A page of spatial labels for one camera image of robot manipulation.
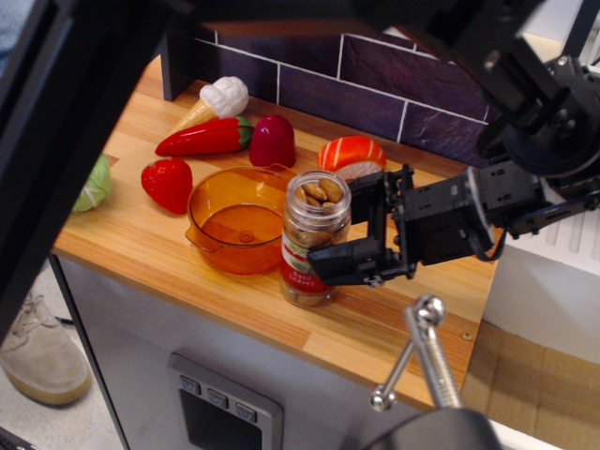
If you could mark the clear almond jar red label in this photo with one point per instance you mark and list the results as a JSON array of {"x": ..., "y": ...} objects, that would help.
[{"x": 317, "y": 215}]

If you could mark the person leg blue jeans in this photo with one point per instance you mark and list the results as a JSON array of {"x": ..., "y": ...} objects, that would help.
[{"x": 14, "y": 14}]

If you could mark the toy salmon sushi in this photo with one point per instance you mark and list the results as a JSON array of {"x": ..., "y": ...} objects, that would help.
[{"x": 352, "y": 157}]

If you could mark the red toy strawberry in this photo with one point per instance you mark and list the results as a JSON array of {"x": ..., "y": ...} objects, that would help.
[{"x": 169, "y": 183}]

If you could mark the dark red toy egg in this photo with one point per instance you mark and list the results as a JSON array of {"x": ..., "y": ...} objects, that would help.
[{"x": 272, "y": 142}]

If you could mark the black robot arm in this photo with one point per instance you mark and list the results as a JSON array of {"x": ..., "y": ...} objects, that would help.
[{"x": 77, "y": 63}]

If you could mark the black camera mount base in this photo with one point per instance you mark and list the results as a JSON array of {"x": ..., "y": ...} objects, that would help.
[{"x": 447, "y": 428}]

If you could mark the green toy cabbage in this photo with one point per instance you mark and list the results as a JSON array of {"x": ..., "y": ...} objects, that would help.
[{"x": 97, "y": 187}]

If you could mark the beige suede shoe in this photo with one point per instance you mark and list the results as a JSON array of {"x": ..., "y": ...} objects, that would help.
[{"x": 40, "y": 359}]

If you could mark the red toy chili pepper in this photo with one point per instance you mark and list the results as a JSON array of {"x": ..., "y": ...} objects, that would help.
[{"x": 219, "y": 136}]

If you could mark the dark side panel board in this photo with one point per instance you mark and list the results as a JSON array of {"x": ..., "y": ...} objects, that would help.
[{"x": 186, "y": 57}]

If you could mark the orange transparent plastic pot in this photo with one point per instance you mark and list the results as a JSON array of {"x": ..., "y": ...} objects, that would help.
[{"x": 235, "y": 218}]

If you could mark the black shelf post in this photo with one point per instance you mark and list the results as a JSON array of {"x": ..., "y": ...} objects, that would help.
[{"x": 583, "y": 39}]

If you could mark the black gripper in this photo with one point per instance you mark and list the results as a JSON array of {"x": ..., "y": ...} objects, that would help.
[{"x": 436, "y": 223}]

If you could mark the metal clamp screw handle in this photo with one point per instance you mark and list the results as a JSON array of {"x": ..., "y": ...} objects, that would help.
[{"x": 422, "y": 319}]

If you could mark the grey toy oven control panel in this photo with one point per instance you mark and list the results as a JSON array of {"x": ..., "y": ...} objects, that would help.
[{"x": 219, "y": 413}]

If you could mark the toy ice cream cone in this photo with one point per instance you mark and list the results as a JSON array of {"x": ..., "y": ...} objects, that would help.
[{"x": 224, "y": 98}]

